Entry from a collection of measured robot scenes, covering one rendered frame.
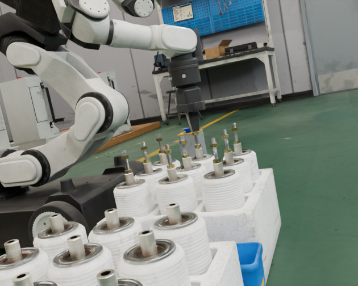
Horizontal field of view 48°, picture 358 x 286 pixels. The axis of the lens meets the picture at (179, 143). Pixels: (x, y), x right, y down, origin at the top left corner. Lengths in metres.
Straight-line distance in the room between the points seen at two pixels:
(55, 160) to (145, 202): 0.60
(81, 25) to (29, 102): 2.60
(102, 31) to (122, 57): 5.75
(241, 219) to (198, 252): 0.25
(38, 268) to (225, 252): 0.30
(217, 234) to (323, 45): 5.20
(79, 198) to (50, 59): 0.48
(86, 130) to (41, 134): 2.32
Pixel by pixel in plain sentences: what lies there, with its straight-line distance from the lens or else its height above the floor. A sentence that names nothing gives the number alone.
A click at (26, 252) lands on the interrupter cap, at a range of 0.73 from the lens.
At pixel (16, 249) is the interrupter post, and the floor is 0.27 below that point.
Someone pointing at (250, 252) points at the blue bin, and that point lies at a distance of 0.91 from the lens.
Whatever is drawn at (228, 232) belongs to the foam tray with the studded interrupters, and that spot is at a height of 0.14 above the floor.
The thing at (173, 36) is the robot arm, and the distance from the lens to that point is 1.14.
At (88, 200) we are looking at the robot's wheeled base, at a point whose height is 0.17.
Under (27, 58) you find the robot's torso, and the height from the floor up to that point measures 0.66.
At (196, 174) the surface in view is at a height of 0.24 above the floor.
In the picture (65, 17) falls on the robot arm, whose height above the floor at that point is 0.70.
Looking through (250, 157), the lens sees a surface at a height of 0.24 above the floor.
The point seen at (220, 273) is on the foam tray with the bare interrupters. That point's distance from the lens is 0.66.
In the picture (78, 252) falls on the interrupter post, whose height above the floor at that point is 0.26.
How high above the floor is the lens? 0.47
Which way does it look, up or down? 8 degrees down
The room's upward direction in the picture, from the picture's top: 11 degrees counter-clockwise
